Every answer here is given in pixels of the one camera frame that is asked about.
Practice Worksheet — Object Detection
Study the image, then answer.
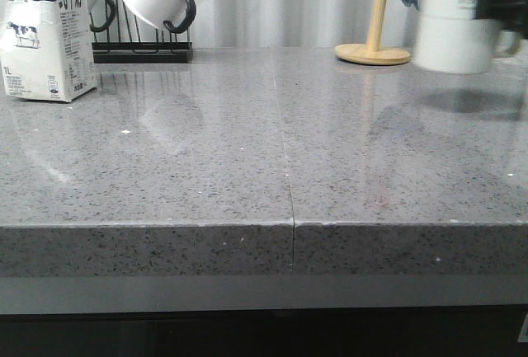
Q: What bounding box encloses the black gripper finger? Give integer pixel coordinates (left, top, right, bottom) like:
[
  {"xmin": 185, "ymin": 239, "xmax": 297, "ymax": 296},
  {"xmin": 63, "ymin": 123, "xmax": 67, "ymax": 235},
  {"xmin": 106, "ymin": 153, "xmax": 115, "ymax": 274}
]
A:
[{"xmin": 460, "ymin": 0, "xmax": 527, "ymax": 39}]

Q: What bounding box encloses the white HOME mug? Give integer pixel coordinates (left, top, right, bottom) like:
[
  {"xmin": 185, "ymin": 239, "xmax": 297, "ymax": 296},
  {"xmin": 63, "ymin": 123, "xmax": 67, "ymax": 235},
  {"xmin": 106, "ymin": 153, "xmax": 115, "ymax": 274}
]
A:
[{"xmin": 412, "ymin": 0, "xmax": 521, "ymax": 74}]

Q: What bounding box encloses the white blue milk carton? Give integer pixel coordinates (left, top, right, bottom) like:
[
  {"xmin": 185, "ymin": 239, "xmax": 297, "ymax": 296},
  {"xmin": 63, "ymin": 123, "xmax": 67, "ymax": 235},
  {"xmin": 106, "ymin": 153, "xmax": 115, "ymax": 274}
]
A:
[{"xmin": 1, "ymin": 0, "xmax": 97, "ymax": 102}]

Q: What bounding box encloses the wooden mug tree stand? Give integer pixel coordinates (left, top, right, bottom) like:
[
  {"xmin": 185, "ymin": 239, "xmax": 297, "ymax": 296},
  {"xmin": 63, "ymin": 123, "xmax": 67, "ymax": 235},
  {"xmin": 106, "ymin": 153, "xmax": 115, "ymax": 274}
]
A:
[{"xmin": 334, "ymin": 0, "xmax": 411, "ymax": 66}]

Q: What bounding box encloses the black wire mug rack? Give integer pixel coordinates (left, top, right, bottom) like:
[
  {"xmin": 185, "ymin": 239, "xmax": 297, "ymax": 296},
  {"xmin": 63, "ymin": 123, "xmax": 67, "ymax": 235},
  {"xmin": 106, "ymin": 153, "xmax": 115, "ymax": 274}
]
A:
[{"xmin": 91, "ymin": 0, "xmax": 193, "ymax": 63}]

